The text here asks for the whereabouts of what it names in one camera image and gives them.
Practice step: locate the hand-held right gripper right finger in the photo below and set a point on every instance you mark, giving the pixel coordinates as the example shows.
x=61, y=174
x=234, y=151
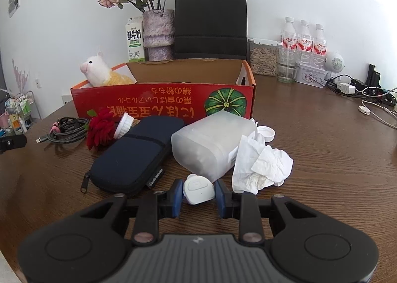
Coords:
x=220, y=199

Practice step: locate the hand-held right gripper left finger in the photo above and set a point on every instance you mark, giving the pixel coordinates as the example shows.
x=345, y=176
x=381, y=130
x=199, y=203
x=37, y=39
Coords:
x=176, y=196

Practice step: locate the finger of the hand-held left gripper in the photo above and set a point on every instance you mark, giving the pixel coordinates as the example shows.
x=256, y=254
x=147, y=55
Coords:
x=12, y=143

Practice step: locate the small white case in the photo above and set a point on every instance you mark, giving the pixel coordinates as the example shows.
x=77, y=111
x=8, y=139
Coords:
x=198, y=189

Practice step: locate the white tissue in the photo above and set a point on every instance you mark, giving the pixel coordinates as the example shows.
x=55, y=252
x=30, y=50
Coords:
x=260, y=168

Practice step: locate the translucent plastic jar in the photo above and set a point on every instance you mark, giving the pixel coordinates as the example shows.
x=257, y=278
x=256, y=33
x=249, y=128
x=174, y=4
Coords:
x=211, y=143

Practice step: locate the navy zipper pouch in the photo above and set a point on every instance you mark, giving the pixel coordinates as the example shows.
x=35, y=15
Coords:
x=130, y=155

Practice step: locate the white ribbed cap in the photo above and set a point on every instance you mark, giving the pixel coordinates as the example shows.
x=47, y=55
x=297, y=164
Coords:
x=123, y=126

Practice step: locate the red artificial rose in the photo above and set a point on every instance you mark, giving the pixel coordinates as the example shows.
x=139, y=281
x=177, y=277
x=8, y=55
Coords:
x=100, y=131

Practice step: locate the red cardboard box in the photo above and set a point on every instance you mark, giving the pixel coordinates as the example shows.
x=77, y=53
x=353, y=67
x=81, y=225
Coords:
x=161, y=100

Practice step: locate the white yellow alpaca plush toy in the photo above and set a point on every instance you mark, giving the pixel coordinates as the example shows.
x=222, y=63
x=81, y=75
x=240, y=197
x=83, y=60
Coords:
x=96, y=72

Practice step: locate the clear seed storage container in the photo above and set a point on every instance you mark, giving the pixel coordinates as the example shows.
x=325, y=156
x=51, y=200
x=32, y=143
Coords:
x=263, y=59

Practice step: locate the metal storage rack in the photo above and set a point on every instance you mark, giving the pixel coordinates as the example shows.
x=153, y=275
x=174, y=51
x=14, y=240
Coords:
x=18, y=112

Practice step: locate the white round lid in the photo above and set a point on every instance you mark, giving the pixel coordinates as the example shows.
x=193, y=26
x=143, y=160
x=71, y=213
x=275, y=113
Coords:
x=266, y=133

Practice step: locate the clear drinking glass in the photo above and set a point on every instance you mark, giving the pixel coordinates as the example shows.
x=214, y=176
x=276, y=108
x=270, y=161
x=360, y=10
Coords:
x=287, y=72

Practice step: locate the white printed tin box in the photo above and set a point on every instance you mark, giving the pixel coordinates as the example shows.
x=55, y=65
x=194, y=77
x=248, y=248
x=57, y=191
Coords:
x=310, y=76

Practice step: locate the white green milk carton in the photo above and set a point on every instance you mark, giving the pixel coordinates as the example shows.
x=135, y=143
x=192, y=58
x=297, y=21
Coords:
x=135, y=41

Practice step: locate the purple mottled vase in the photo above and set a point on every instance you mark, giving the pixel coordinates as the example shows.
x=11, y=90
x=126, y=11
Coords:
x=158, y=31

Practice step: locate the white charger plug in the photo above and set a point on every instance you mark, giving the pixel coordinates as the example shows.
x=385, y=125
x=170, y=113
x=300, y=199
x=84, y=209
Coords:
x=346, y=88

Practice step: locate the clear water bottle red label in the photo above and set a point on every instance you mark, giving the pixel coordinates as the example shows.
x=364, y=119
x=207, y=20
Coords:
x=289, y=38
x=320, y=45
x=305, y=42

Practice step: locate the white round speaker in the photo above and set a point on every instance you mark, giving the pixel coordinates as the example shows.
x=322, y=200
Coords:
x=335, y=64

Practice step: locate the black paper bag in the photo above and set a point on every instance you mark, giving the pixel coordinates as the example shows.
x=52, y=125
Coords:
x=211, y=16

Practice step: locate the black power strip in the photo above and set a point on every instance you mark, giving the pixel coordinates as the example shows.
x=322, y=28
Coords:
x=381, y=93

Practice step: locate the white wall socket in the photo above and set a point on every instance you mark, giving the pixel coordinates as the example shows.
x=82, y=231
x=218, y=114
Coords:
x=38, y=83

